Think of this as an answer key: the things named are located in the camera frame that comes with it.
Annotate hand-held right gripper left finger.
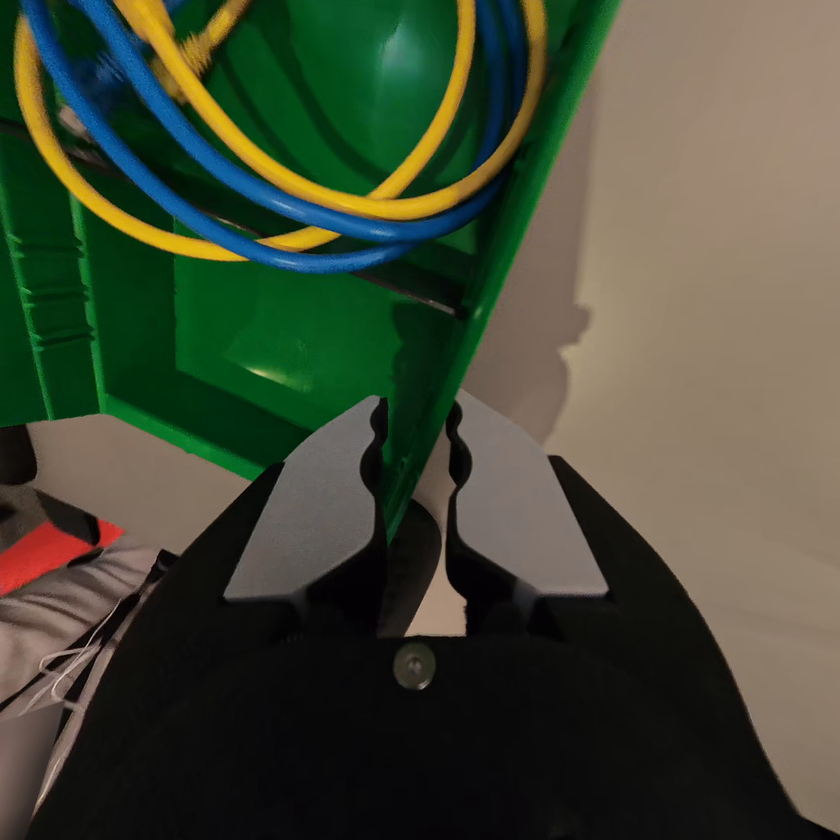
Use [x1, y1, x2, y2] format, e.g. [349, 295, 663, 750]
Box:
[222, 394, 389, 602]

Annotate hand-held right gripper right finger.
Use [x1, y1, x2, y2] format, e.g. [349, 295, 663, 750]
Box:
[445, 389, 610, 599]

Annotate green plastic bin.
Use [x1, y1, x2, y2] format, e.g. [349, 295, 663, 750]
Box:
[0, 0, 621, 546]

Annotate blue ethernet cable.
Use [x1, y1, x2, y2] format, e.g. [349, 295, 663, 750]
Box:
[20, 0, 529, 274]

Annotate yellow ethernet cable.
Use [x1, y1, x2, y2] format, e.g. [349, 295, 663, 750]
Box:
[13, 0, 549, 263]

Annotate red and black object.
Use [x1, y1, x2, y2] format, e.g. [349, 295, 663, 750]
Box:
[0, 489, 126, 595]

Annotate person's grey clothing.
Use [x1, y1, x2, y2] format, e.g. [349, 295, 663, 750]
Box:
[0, 541, 178, 834]

